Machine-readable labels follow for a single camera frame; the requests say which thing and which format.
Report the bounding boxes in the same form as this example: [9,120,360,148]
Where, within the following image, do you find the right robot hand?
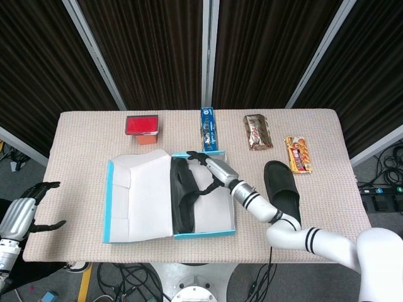
[186,150,240,196]

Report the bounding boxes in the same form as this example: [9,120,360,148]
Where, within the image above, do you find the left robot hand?
[0,181,67,242]

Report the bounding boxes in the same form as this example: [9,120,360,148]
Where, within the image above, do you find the black rubber slipper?
[169,158,201,234]
[263,160,302,230]

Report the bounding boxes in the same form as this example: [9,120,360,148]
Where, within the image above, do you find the white and blue shoebox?
[102,150,237,245]

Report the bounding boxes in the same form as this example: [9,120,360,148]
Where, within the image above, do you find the grey round robot base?
[172,276,219,302]

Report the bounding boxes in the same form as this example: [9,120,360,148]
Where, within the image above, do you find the red topped box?
[124,115,161,146]

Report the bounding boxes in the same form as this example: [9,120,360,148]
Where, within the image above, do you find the blue cookie package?
[199,107,219,151]

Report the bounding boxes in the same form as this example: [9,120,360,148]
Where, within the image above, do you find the brown silver snack wrapper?
[243,113,274,152]

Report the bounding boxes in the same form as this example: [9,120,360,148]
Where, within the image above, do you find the beige woven tablecloth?
[22,108,374,264]

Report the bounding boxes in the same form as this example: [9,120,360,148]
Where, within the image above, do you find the yellow orange snack pack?
[284,135,314,175]

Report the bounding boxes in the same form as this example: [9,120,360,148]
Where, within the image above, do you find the white black sneaker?
[64,261,91,272]

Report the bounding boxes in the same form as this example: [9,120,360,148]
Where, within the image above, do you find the dark pleated curtain panel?
[213,0,344,109]
[0,0,119,158]
[294,0,403,158]
[77,0,204,111]

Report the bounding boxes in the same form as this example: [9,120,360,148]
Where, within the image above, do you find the black foot pedals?
[361,194,403,215]

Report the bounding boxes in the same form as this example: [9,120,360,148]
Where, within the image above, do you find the black power strip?
[358,185,403,195]

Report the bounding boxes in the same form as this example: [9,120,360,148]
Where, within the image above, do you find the grey partition post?
[349,125,403,167]
[61,0,127,111]
[0,125,50,167]
[285,0,360,108]
[201,0,220,109]

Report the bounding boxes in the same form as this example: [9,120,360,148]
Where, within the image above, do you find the thin black cable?
[245,248,280,298]

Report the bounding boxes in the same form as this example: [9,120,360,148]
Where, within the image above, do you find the black floor cable bundle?
[94,262,164,302]
[371,144,403,189]

